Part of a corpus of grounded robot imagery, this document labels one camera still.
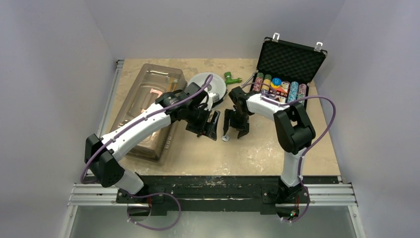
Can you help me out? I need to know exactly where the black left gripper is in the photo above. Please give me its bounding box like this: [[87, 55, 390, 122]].
[[185, 105, 219, 140]]

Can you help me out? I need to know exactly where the yellow dealer button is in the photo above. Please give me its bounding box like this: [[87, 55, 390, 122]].
[[270, 84, 285, 94]]

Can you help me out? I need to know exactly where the blue poker button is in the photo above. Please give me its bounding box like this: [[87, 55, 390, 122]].
[[271, 77, 282, 88]]

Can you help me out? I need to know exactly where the clear round disc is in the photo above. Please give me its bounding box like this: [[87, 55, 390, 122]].
[[281, 81, 290, 95]]

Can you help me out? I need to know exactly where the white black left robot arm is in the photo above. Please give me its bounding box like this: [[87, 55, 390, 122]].
[[80, 83, 220, 203]]

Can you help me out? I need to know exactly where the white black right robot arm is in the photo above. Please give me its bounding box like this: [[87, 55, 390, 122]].
[[223, 87, 316, 202]]

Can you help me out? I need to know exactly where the black poker set case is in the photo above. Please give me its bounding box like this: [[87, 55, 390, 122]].
[[247, 33, 328, 99]]

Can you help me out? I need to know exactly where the silver wrench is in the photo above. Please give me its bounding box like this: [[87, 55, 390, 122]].
[[241, 72, 257, 88]]

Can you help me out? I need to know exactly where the grey filament spool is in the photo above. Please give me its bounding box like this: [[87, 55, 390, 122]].
[[187, 72, 227, 108]]

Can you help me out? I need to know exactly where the yellow blue chip row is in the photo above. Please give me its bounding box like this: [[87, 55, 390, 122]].
[[261, 74, 272, 94]]

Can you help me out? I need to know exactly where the red poker chip row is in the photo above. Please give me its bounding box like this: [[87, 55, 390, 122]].
[[252, 72, 264, 93]]

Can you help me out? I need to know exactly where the light blue chip row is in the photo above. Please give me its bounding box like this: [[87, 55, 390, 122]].
[[287, 81, 299, 102]]

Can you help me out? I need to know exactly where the clear brown plastic storage box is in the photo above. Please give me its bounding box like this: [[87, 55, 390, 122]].
[[110, 63, 186, 162]]

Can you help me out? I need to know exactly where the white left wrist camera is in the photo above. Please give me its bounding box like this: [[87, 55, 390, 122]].
[[208, 92, 220, 105]]

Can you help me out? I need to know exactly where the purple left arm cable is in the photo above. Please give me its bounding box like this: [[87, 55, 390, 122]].
[[80, 73, 214, 184]]

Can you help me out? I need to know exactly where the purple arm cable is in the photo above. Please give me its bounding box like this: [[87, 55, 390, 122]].
[[241, 73, 337, 184], [80, 73, 214, 184]]

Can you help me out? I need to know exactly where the green hose fitting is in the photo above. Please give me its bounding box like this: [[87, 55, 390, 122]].
[[224, 71, 242, 85]]

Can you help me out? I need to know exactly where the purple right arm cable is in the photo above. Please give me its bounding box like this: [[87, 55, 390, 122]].
[[241, 73, 337, 184]]

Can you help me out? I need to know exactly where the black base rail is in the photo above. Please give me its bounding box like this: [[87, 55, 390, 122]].
[[82, 175, 340, 218]]

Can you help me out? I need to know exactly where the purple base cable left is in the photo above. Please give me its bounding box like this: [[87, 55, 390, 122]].
[[127, 191, 183, 231]]

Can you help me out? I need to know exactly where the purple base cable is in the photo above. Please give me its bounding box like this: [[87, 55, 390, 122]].
[[127, 191, 183, 231], [280, 185, 315, 224]]

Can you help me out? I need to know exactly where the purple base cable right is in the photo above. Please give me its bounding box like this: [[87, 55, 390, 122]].
[[280, 185, 315, 224]]

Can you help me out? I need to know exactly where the aluminium frame rail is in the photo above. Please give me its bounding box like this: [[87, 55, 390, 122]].
[[67, 177, 367, 238]]

